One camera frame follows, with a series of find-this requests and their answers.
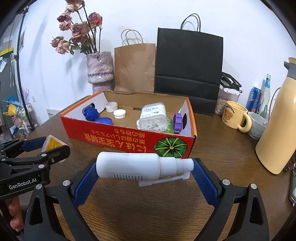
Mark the brown paper bag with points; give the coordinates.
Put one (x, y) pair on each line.
(134, 69)

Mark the person's left hand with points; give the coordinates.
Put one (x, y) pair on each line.
(17, 215)

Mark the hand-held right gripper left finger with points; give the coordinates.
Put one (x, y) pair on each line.
(83, 185)

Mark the black paper bag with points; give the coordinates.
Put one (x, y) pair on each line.
(187, 69)

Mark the white printed board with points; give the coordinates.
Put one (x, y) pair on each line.
(52, 112)

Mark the purple ribbed lid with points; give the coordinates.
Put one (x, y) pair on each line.
(178, 122)

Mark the white spray bottle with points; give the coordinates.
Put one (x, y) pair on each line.
(127, 164)

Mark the black phone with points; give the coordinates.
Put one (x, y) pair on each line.
(293, 185)

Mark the grey wall panel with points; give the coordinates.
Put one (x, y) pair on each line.
(22, 41)

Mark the glass bottle blue label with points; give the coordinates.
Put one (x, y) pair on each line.
(266, 92)

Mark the colourful toy clutter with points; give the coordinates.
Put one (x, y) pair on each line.
(11, 109)

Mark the yellow thermos jug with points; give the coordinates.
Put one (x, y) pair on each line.
(279, 127)

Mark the clear storage jar black lid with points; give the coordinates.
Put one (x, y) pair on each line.
(220, 104)

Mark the blue ribbed lid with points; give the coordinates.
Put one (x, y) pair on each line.
(90, 114)

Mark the yellow bear mug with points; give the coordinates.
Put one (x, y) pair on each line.
(232, 115)

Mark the pale grey bowl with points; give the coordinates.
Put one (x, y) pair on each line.
(256, 127)

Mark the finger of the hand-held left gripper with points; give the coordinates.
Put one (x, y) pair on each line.
(34, 141)
(59, 153)

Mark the pink textured vase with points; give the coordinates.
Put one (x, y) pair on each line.
(99, 67)

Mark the white jar base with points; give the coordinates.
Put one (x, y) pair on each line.
(111, 107)

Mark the dark grey cabinet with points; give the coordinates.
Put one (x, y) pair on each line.
(4, 81)

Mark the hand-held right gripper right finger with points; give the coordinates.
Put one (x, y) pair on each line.
(205, 185)

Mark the large white ribbed lid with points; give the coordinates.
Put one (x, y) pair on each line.
(119, 113)

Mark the green spray bottle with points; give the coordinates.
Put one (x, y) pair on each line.
(170, 126)

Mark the red cardboard box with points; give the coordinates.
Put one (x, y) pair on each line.
(104, 136)

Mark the cream square container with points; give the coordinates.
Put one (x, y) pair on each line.
(54, 142)

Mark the blue drink can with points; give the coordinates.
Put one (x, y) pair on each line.
(253, 99)

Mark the dried pink flower bouquet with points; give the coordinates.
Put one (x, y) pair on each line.
(78, 30)

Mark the blue round jar lid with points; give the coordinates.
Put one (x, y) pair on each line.
(104, 121)

